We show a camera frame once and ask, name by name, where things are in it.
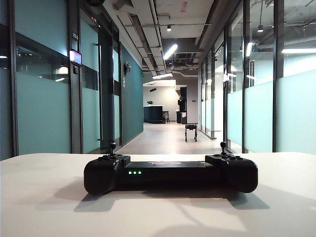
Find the dark counter with white top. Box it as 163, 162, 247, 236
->
143, 105, 165, 124

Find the long linear ceiling light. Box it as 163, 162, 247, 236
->
162, 43, 178, 60
152, 72, 173, 80

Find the black quadruped robot dog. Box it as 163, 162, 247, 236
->
184, 124, 198, 143

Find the tall black machine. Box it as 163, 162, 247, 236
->
179, 86, 188, 112

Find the black remote controller with joysticks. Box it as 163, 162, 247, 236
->
83, 140, 259, 196

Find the black cabinet with white label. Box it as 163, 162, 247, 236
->
176, 111, 188, 124

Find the vertical black door handle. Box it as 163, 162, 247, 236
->
95, 43, 102, 142

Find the lit room sign display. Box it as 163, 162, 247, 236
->
69, 49, 82, 67

